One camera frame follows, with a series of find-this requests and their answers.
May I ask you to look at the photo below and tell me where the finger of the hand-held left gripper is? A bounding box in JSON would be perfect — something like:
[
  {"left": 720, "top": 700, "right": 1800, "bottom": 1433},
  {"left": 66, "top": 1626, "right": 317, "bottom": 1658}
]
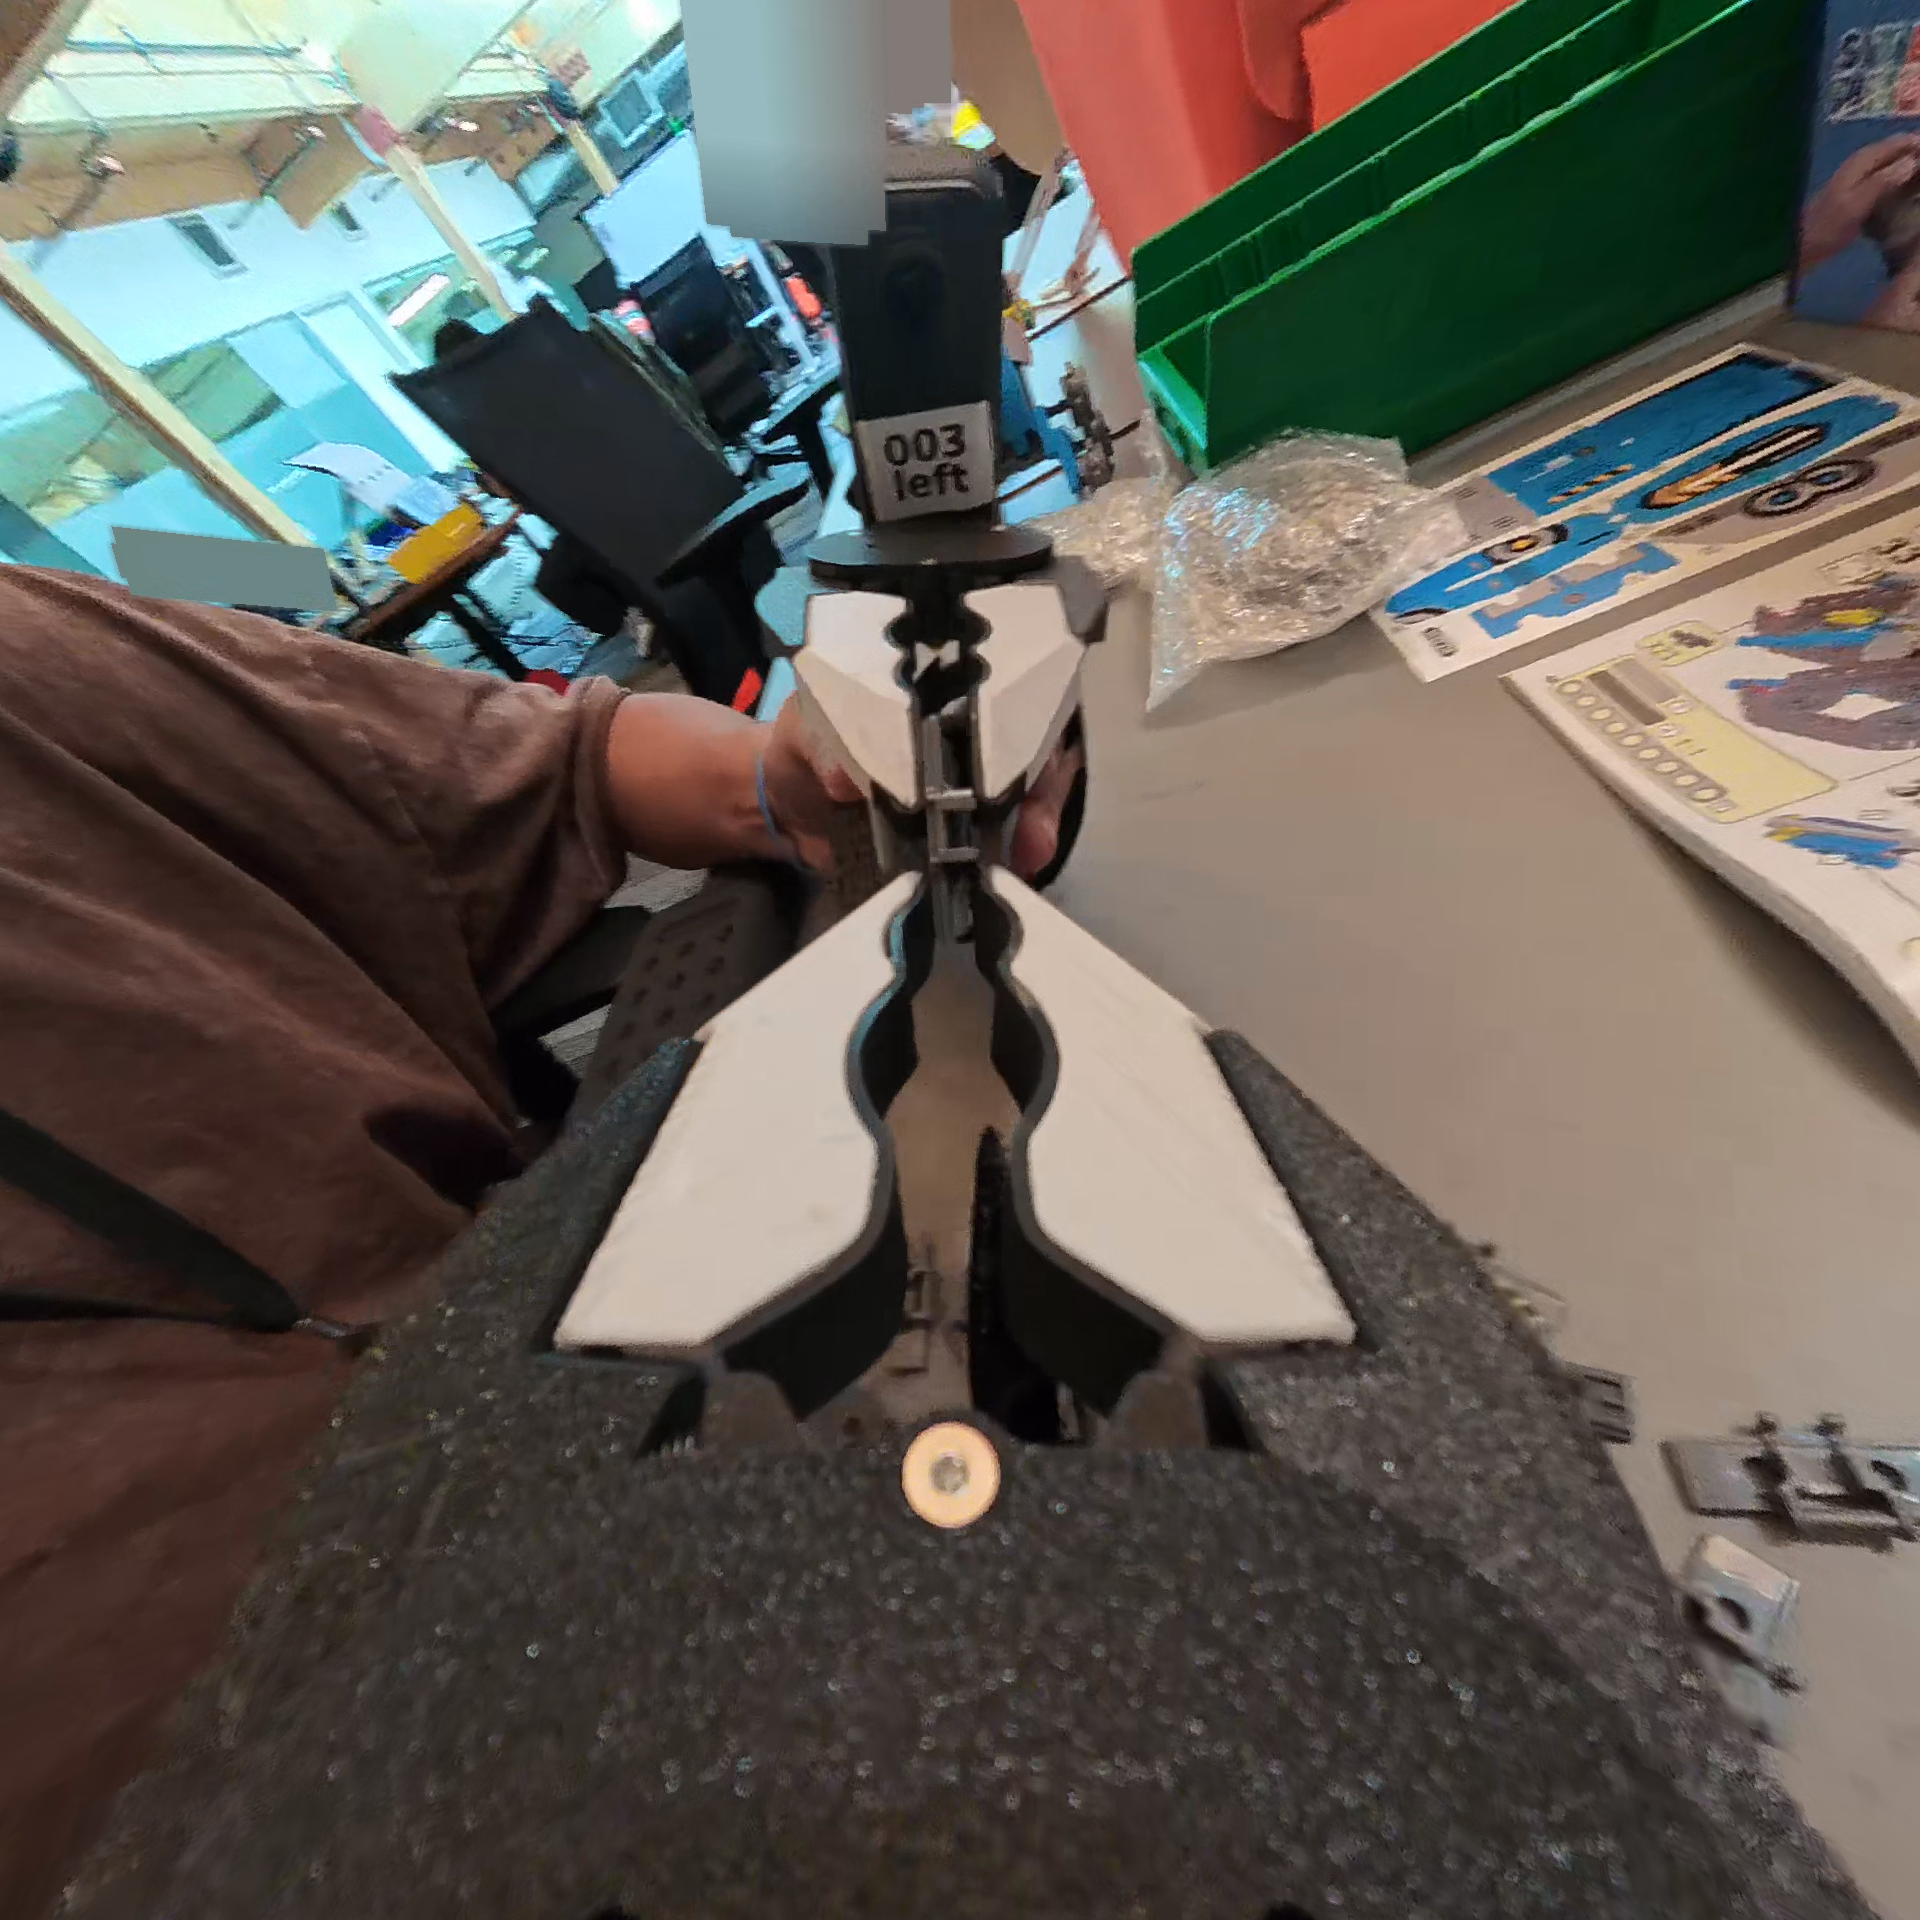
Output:
[
  {"left": 966, "top": 584, "right": 1089, "bottom": 808},
  {"left": 789, "top": 591, "right": 943, "bottom": 819}
]

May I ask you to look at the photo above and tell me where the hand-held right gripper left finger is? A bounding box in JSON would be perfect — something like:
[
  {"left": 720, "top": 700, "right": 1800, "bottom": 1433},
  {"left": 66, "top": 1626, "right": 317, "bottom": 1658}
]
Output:
[{"left": 555, "top": 872, "right": 925, "bottom": 1422}]

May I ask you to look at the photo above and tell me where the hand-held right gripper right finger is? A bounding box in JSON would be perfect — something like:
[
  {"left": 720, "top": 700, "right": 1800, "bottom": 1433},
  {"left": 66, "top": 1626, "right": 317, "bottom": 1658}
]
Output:
[{"left": 982, "top": 872, "right": 1361, "bottom": 1422}]

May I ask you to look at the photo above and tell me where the grey track link chain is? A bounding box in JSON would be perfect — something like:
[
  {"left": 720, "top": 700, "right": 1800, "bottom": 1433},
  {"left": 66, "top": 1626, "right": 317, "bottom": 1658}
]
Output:
[{"left": 914, "top": 704, "right": 995, "bottom": 943}]

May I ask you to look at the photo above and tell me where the pile of grey track links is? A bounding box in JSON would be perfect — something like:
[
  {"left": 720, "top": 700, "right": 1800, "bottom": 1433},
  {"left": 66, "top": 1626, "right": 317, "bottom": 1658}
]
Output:
[{"left": 1569, "top": 1367, "right": 1809, "bottom": 1743}]

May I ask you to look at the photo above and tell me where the person's left forearm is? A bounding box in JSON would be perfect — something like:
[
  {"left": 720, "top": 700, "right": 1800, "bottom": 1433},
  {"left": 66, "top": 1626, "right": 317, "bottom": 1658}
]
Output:
[{"left": 603, "top": 689, "right": 776, "bottom": 876}]

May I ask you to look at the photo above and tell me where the grey desk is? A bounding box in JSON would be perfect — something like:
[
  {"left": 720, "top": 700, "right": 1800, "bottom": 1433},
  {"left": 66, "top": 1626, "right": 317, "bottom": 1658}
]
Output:
[{"left": 1035, "top": 294, "right": 1920, "bottom": 1920}]

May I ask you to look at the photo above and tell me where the person's left hand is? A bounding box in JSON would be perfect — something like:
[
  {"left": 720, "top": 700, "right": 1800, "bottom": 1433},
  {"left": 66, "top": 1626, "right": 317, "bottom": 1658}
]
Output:
[{"left": 766, "top": 692, "right": 1078, "bottom": 886}]

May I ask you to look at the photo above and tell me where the blue building-block model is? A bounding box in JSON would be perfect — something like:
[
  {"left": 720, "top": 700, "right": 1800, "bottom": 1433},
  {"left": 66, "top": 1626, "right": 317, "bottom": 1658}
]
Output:
[{"left": 987, "top": 358, "right": 1162, "bottom": 500}]

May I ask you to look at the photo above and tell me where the blue wristband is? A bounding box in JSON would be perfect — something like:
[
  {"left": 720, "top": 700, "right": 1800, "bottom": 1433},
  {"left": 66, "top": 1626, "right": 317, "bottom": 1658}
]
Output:
[{"left": 750, "top": 748, "right": 825, "bottom": 876}]

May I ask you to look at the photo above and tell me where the black perforated chair armrest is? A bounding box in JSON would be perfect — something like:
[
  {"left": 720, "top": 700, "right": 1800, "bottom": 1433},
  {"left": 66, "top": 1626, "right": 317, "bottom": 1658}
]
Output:
[{"left": 576, "top": 867, "right": 816, "bottom": 1116}]

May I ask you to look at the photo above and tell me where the crumpled clear plastic bag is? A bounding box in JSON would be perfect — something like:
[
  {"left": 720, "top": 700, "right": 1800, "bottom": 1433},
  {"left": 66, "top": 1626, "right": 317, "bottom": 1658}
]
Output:
[{"left": 1047, "top": 431, "right": 1467, "bottom": 711}]

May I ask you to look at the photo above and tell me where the red storage bin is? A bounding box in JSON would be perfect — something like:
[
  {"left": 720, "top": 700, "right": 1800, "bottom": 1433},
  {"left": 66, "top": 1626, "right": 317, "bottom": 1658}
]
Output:
[{"left": 1018, "top": 0, "right": 1520, "bottom": 232}]

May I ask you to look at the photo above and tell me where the green storage bin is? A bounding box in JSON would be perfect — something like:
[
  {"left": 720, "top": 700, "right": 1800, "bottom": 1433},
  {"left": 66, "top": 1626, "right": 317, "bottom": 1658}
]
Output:
[{"left": 1129, "top": 0, "right": 1827, "bottom": 471}]

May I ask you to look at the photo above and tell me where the blue sticker sheet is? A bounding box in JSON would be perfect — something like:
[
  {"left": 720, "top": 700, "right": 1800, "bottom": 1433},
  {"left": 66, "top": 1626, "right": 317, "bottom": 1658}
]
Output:
[{"left": 1370, "top": 344, "right": 1920, "bottom": 689}]

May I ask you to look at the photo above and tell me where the instruction booklet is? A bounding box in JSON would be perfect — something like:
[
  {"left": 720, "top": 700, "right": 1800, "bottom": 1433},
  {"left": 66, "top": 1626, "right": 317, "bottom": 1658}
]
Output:
[{"left": 1504, "top": 508, "right": 1920, "bottom": 1078}]

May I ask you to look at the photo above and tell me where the robot kit box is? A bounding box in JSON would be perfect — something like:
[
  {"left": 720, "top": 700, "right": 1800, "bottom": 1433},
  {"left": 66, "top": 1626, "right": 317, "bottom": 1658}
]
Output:
[{"left": 1791, "top": 0, "right": 1920, "bottom": 328}]

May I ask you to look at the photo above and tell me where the black strap with buckle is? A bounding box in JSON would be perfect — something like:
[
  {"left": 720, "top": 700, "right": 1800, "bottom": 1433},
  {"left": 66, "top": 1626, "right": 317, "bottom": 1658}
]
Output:
[{"left": 0, "top": 1107, "right": 374, "bottom": 1347}]

